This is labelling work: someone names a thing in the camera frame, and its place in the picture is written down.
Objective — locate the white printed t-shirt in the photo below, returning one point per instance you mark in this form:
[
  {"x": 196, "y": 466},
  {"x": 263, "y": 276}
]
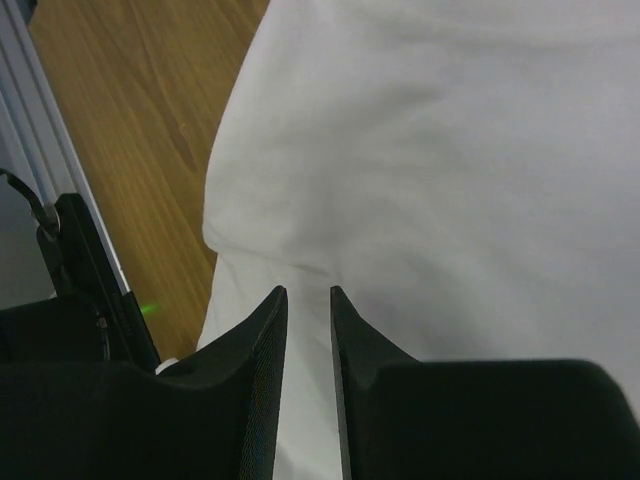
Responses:
[{"x": 468, "y": 172}]

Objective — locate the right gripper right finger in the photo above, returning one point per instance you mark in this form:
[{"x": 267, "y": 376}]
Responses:
[{"x": 401, "y": 418}]

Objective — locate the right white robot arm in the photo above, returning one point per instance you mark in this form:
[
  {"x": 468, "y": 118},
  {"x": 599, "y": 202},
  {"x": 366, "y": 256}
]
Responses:
[{"x": 88, "y": 319}]

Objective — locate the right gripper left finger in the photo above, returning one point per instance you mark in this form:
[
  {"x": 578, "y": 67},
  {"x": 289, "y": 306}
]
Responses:
[{"x": 212, "y": 415}]

